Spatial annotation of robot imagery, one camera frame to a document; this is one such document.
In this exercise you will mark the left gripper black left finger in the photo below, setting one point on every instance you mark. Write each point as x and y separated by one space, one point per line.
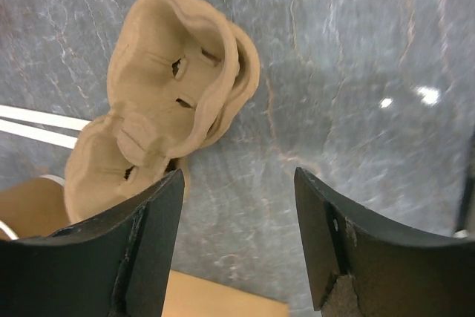
116 263

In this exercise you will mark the pulp cardboard cup carrier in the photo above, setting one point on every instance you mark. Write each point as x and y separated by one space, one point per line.
173 66

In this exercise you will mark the right white wrapped straw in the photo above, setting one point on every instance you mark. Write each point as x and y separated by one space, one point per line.
38 134

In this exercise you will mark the white wrapped straw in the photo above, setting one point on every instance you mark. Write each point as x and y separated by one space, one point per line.
38 134
42 118

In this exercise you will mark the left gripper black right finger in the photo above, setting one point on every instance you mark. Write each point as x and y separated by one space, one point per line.
360 263

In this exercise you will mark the brown paper bag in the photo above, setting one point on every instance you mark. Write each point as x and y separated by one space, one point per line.
187 295

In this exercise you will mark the left white wrapped straw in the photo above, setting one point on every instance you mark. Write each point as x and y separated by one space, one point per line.
42 118

